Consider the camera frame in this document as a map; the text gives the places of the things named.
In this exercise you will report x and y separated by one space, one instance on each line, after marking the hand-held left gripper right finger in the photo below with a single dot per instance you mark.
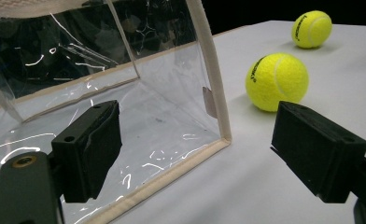
315 149

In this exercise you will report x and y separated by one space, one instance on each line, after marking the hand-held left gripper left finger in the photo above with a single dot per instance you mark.
87 155

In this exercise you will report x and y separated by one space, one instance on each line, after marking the yellow tennis ball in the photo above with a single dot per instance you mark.
276 82
312 29

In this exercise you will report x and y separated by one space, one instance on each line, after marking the clear bag with beige trim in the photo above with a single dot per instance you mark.
165 124

